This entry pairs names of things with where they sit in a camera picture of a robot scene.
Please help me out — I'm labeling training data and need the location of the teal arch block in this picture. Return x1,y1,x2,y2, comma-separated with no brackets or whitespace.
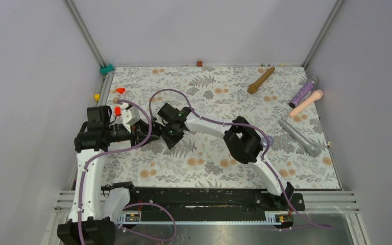
100,64,115,75

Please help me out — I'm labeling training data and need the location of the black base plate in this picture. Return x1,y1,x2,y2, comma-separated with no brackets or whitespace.
125,187,305,223

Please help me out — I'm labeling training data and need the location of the red rectangular block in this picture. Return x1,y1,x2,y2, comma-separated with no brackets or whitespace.
114,107,121,116

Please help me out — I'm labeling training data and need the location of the brown wooden stick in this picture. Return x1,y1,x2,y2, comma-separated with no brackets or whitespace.
247,67,275,94

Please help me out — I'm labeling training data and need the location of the purple glitter tube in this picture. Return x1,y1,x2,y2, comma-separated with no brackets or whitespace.
288,77,318,108

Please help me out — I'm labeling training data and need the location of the red triangular block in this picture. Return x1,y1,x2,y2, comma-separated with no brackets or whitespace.
115,87,126,94

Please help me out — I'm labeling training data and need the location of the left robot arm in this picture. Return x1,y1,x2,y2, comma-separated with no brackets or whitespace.
57,101,153,244

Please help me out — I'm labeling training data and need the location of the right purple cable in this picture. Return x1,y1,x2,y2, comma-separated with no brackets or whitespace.
149,88,334,232

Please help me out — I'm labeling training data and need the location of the grey metal cylinder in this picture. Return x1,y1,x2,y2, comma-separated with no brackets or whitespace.
278,119,322,157

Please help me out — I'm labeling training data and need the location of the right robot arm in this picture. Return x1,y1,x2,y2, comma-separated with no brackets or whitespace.
157,103,295,210

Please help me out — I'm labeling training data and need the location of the pink flesh-coloured stick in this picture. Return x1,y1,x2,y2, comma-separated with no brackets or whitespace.
287,89,324,118

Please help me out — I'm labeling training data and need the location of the floral patterned mat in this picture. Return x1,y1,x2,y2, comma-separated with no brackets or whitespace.
102,66,340,189

